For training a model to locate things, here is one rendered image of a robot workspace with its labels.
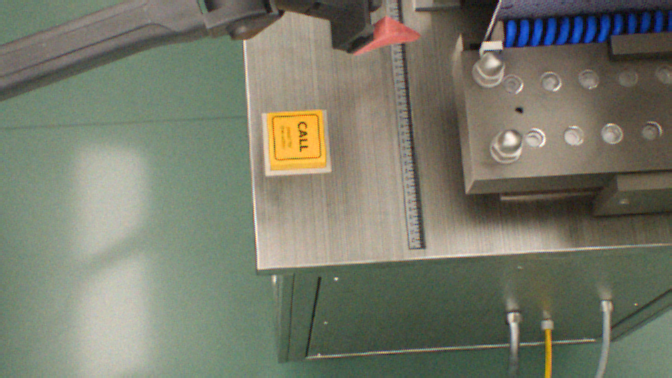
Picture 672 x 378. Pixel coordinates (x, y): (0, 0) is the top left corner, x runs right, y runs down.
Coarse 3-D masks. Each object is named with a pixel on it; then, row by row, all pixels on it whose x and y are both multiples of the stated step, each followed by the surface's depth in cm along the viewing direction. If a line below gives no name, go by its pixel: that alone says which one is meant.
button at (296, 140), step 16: (288, 112) 154; (304, 112) 154; (320, 112) 154; (272, 128) 153; (288, 128) 153; (304, 128) 153; (320, 128) 154; (272, 144) 153; (288, 144) 153; (304, 144) 153; (320, 144) 153; (272, 160) 152; (288, 160) 152; (304, 160) 152; (320, 160) 152
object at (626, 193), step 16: (624, 176) 144; (640, 176) 144; (656, 176) 144; (608, 192) 147; (624, 192) 144; (640, 192) 144; (656, 192) 145; (608, 208) 151; (624, 208) 151; (640, 208) 152; (656, 208) 152
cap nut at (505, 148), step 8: (496, 136) 143; (504, 136) 139; (512, 136) 138; (520, 136) 139; (496, 144) 141; (504, 144) 139; (512, 144) 139; (520, 144) 139; (496, 152) 141; (504, 152) 140; (512, 152) 140; (520, 152) 142; (496, 160) 142; (504, 160) 142; (512, 160) 142
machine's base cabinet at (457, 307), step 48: (288, 288) 163; (336, 288) 167; (384, 288) 169; (432, 288) 172; (480, 288) 174; (528, 288) 177; (576, 288) 179; (624, 288) 182; (288, 336) 200; (336, 336) 205; (384, 336) 209; (432, 336) 213; (480, 336) 216; (528, 336) 220; (576, 336) 223; (624, 336) 225
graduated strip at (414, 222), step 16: (400, 0) 162; (400, 16) 161; (400, 48) 160; (400, 64) 159; (400, 80) 158; (400, 96) 158; (400, 112) 157; (400, 128) 157; (400, 144) 156; (400, 160) 155; (416, 160) 155; (416, 176) 155; (416, 192) 154; (416, 208) 154; (416, 224) 153; (416, 240) 153
